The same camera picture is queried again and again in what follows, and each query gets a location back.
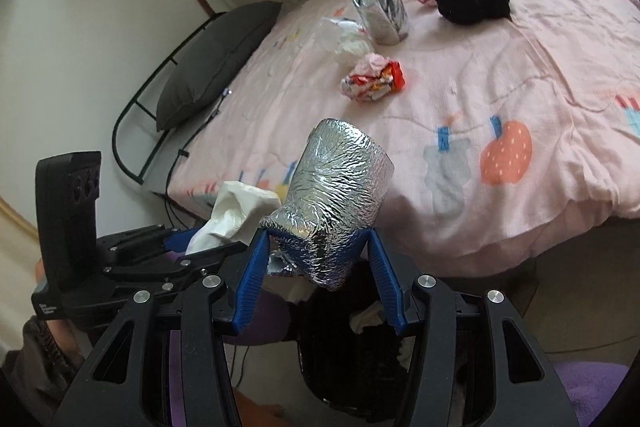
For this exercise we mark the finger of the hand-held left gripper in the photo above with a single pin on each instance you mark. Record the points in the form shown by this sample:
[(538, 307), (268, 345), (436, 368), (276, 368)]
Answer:
[(145, 237), (200, 263)]

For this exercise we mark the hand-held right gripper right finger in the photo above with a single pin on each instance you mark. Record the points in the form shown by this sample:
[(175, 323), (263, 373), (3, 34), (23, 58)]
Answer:
[(386, 282)]

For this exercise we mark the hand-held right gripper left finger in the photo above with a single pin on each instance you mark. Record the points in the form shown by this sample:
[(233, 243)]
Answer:
[(249, 279)]

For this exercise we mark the white tissue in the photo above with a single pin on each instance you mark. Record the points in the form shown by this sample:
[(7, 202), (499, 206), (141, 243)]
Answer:
[(235, 207)]

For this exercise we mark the black trash bag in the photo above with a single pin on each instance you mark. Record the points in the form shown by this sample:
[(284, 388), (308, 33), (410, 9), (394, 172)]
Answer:
[(340, 357)]

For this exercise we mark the foil-wrapped cup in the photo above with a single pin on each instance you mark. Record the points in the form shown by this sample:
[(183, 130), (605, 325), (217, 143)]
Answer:
[(335, 187)]

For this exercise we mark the clear plastic wrap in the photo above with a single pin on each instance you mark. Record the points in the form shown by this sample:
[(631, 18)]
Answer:
[(350, 42)]

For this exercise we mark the silver foil bag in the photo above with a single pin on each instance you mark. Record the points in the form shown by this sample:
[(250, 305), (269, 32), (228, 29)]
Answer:
[(382, 14)]

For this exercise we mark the person's left forearm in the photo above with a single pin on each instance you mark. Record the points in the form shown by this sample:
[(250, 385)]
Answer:
[(30, 367)]

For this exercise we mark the person's left hand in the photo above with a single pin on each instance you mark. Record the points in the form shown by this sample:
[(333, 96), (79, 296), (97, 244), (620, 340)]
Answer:
[(65, 339)]

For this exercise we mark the person's bare leg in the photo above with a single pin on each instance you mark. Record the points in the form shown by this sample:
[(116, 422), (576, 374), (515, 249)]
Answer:
[(255, 412)]

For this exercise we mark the grey pillow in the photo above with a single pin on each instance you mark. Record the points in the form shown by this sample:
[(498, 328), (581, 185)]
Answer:
[(215, 57)]

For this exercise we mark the pink printed blanket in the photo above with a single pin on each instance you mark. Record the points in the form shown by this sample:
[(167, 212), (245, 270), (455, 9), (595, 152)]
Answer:
[(500, 72)]

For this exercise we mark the black metal bed frame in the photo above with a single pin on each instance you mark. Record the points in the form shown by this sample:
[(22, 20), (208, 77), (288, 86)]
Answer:
[(115, 137)]

